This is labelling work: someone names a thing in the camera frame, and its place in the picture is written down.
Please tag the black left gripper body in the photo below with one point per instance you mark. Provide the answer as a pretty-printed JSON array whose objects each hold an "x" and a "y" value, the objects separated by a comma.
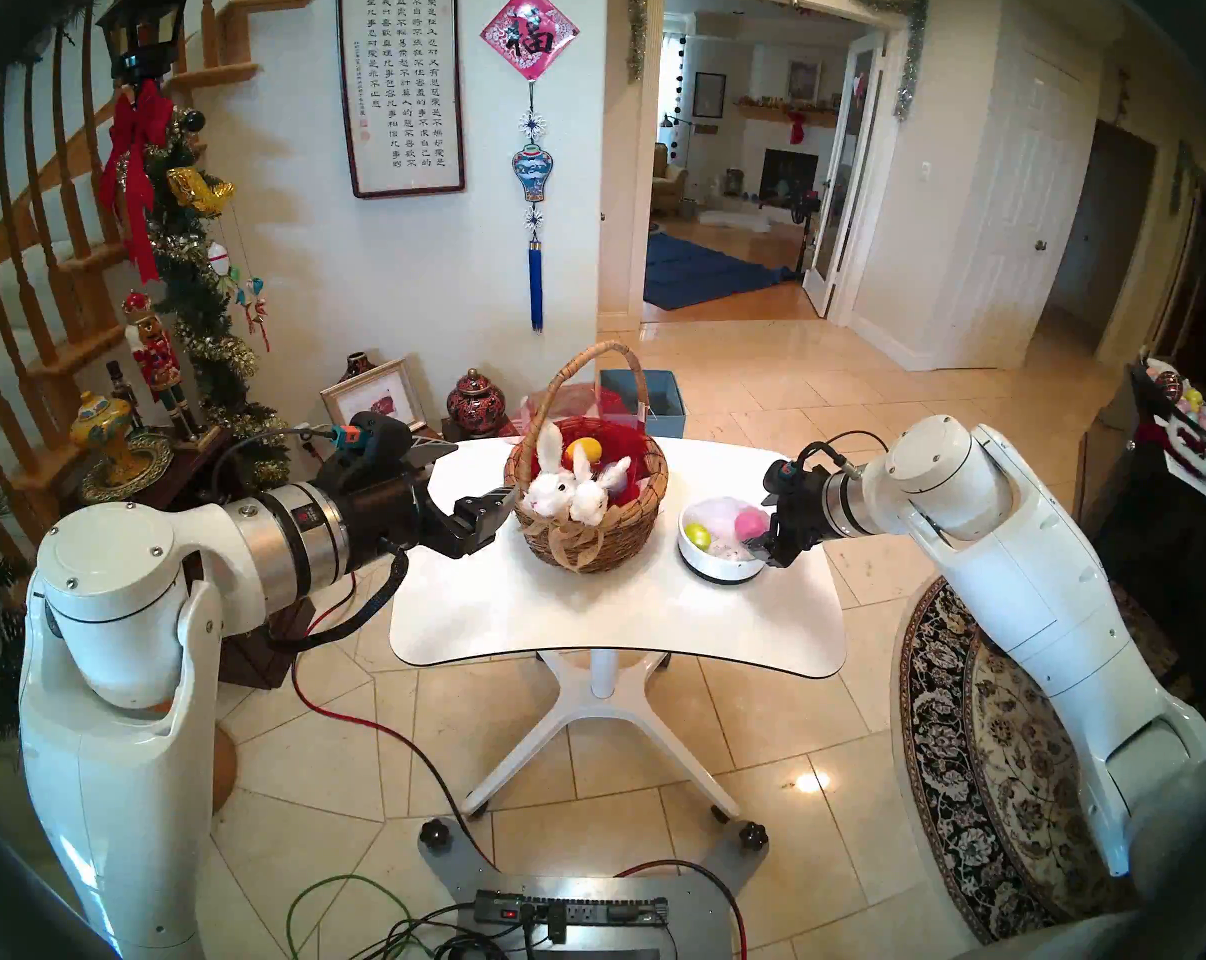
[{"x": 393, "y": 513}]

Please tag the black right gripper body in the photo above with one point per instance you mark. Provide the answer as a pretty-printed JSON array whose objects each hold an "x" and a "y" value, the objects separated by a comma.
[{"x": 803, "y": 523}]

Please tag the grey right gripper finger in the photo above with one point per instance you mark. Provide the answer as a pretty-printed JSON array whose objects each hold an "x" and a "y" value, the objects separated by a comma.
[
  {"x": 762, "y": 553},
  {"x": 770, "y": 514}
]

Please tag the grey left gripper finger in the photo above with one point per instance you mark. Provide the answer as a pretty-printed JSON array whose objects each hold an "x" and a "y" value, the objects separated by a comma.
[
  {"x": 431, "y": 453},
  {"x": 483, "y": 518}
]

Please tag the pink easter egg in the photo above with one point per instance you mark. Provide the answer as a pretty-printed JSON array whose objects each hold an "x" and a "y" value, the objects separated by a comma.
[{"x": 750, "y": 524}]

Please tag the green glitter easter egg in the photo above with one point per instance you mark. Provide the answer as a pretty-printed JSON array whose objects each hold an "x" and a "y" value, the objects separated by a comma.
[{"x": 699, "y": 538}]

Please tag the yellow easter egg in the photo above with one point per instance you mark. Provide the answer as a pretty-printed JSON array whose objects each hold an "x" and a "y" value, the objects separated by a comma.
[{"x": 584, "y": 450}]

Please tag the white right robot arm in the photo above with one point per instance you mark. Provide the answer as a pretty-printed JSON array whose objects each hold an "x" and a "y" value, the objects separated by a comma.
[{"x": 1023, "y": 568}]

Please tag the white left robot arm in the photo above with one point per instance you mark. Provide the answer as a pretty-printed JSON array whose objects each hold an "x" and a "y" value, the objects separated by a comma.
[{"x": 113, "y": 618}]

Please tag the red tissue basket lining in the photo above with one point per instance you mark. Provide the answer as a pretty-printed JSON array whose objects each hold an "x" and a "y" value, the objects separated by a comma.
[{"x": 628, "y": 448}]

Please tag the white round bowl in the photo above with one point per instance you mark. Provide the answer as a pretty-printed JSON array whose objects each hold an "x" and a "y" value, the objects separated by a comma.
[{"x": 708, "y": 570}]

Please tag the red black lidded jar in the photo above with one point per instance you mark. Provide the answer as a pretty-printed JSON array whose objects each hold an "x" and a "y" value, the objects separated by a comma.
[{"x": 476, "y": 405}]

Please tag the large white plush bunny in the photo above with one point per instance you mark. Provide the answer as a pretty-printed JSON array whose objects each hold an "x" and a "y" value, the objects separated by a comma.
[{"x": 548, "y": 488}]

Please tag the framed red shoe picture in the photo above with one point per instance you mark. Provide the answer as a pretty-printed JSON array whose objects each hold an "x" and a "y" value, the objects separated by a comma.
[{"x": 375, "y": 398}]

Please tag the tan burlap bow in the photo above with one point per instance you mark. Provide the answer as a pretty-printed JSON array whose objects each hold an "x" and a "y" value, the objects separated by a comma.
[{"x": 568, "y": 546}]

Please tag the small white plush bunny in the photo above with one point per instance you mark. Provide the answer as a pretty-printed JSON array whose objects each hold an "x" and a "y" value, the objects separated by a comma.
[{"x": 591, "y": 503}]

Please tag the small dark vase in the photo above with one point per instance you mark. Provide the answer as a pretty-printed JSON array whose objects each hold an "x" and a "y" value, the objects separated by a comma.
[{"x": 358, "y": 364}]

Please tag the blue open box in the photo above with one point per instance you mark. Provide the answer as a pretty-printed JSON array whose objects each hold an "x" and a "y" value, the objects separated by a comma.
[{"x": 663, "y": 403}]

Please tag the large patterned oriental rug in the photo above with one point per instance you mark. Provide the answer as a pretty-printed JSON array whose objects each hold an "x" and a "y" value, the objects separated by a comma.
[{"x": 943, "y": 728}]

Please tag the blue floor rug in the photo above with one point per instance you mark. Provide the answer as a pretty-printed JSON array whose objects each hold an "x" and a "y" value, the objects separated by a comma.
[{"x": 703, "y": 268}]

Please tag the ornate brass plate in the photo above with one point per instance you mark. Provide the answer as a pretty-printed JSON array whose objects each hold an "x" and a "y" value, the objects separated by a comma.
[{"x": 133, "y": 468}]

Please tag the decorated green christmas garland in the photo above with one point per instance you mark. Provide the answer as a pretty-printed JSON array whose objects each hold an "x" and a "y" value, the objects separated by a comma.
[{"x": 203, "y": 308}]

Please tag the red nutcracker figure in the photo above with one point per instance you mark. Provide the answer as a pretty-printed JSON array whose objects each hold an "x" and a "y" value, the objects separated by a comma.
[{"x": 160, "y": 358}]

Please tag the small black nutcracker figure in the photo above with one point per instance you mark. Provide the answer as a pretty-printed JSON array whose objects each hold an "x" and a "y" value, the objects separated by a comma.
[{"x": 123, "y": 393}]

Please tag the white fur rug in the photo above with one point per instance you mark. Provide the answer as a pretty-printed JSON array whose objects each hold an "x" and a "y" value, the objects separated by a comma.
[{"x": 738, "y": 220}]

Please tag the blue vase tassel ornament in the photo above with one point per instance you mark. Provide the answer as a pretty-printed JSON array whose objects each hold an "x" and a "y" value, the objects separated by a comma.
[{"x": 532, "y": 173}]

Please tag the yellow ornate vase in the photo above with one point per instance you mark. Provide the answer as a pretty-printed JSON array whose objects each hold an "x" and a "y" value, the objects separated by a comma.
[{"x": 101, "y": 423}]

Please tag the black standing fan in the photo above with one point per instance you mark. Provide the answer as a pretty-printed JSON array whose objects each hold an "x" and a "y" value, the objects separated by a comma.
[{"x": 805, "y": 210}]

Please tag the black fireplace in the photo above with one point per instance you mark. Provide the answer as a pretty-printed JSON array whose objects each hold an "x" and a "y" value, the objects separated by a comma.
[{"x": 790, "y": 176}]

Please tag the tan armchair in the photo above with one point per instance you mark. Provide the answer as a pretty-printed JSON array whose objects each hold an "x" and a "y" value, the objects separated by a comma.
[{"x": 668, "y": 180}]

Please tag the gold foil ornament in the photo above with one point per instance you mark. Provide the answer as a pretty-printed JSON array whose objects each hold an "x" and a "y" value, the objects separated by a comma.
[{"x": 198, "y": 190}]

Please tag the white glass french door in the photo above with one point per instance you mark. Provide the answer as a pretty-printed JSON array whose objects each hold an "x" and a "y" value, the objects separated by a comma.
[{"x": 843, "y": 168}]

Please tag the framed chinese calligraphy scroll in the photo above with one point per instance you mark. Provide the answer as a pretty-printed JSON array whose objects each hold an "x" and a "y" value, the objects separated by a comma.
[{"x": 401, "y": 83}]

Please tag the white panel door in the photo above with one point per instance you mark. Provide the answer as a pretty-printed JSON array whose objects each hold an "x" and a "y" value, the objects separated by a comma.
[{"x": 1018, "y": 208}]

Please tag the red white santa hat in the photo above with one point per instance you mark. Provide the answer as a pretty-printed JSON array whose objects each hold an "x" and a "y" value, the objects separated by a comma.
[{"x": 1178, "y": 436}]

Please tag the red christmas stocking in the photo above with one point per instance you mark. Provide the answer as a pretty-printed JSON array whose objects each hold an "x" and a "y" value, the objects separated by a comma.
[{"x": 798, "y": 128}]

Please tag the wooden mantel shelf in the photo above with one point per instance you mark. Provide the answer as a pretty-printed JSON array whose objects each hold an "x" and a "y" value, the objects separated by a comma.
[{"x": 773, "y": 114}]

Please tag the black power strip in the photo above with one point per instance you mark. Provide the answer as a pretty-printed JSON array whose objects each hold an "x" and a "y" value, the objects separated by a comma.
[{"x": 573, "y": 910}]

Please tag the wooden stair railing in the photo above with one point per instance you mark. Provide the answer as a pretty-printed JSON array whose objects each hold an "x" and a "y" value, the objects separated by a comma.
[{"x": 53, "y": 298}]

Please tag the black tray of ornaments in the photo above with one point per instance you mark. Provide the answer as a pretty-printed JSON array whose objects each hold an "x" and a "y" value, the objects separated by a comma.
[{"x": 1188, "y": 403}]

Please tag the red ribbon bow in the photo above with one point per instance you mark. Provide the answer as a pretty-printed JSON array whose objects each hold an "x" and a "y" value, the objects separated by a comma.
[{"x": 133, "y": 173}]

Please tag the red diamond fu decoration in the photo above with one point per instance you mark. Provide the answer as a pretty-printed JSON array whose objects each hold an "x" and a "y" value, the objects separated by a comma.
[{"x": 530, "y": 31}]

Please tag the silver green tinsel garland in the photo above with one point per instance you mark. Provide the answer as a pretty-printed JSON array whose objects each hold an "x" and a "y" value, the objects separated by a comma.
[{"x": 911, "y": 63}]

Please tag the black lantern lamp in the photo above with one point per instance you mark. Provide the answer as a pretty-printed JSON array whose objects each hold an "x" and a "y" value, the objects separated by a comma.
[{"x": 143, "y": 28}]

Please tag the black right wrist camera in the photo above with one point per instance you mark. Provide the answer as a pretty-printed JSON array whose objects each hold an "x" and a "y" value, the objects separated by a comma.
[{"x": 791, "y": 473}]

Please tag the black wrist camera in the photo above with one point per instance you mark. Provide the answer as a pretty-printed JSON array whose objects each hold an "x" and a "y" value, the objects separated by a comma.
[
  {"x": 378, "y": 438},
  {"x": 791, "y": 473}
]

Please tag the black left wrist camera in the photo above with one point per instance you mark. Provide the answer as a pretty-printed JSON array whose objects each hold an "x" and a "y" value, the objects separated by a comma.
[{"x": 378, "y": 438}]

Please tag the white table pedestal base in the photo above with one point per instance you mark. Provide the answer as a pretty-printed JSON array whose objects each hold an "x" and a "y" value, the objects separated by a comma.
[{"x": 603, "y": 698}]

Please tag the round wooden post base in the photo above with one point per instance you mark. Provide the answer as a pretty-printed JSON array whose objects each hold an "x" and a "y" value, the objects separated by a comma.
[{"x": 218, "y": 768}]

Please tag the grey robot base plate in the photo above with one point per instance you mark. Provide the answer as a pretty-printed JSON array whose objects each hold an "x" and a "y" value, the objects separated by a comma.
[{"x": 633, "y": 878}]

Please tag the black framed wall picture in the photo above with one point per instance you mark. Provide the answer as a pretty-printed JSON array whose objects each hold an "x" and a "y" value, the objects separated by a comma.
[{"x": 709, "y": 95}]

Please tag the pale framed wall picture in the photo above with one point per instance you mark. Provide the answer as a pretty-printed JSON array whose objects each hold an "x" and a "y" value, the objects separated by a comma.
[{"x": 804, "y": 81}]

